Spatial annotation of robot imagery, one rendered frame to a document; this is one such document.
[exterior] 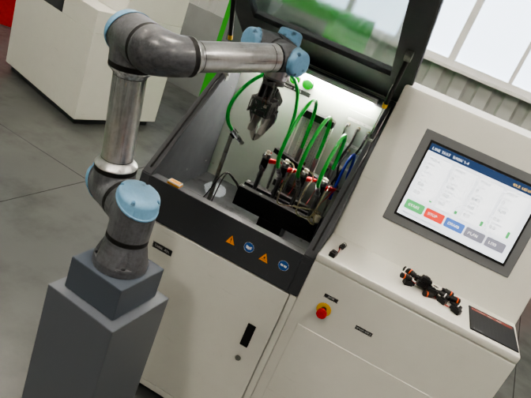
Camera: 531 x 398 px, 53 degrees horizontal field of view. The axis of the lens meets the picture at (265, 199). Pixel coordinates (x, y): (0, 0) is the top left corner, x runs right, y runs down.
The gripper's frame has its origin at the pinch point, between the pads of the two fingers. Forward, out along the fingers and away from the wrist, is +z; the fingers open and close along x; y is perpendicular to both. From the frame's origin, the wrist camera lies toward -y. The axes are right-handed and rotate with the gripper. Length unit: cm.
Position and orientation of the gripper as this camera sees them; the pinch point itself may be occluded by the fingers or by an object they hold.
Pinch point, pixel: (254, 136)
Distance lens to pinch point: 175.7
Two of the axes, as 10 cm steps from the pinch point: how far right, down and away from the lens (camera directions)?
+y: -3.4, 2.7, -9.0
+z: -3.4, 8.6, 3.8
